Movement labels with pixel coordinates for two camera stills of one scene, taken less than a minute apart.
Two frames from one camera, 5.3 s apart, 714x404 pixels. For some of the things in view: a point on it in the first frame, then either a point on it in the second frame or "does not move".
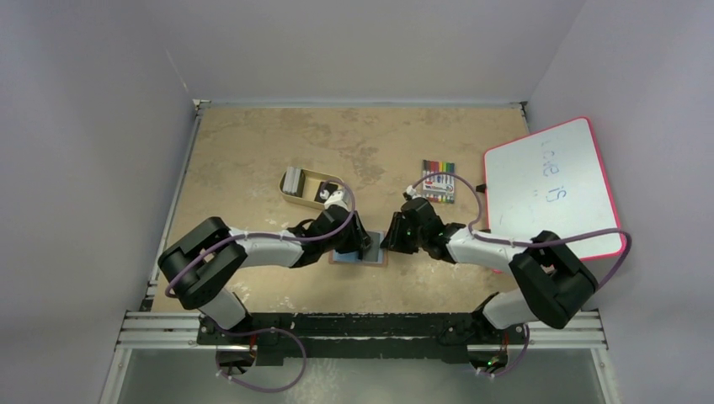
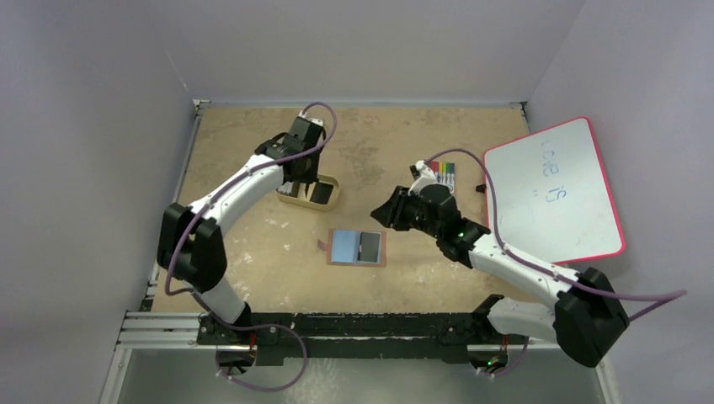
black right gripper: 395,237 -> 405,205
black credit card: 370,253 does not move
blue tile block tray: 376,255 does not move
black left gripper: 358,239 -> 312,176
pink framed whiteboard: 554,180 does not move
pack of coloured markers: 439,188 does not move
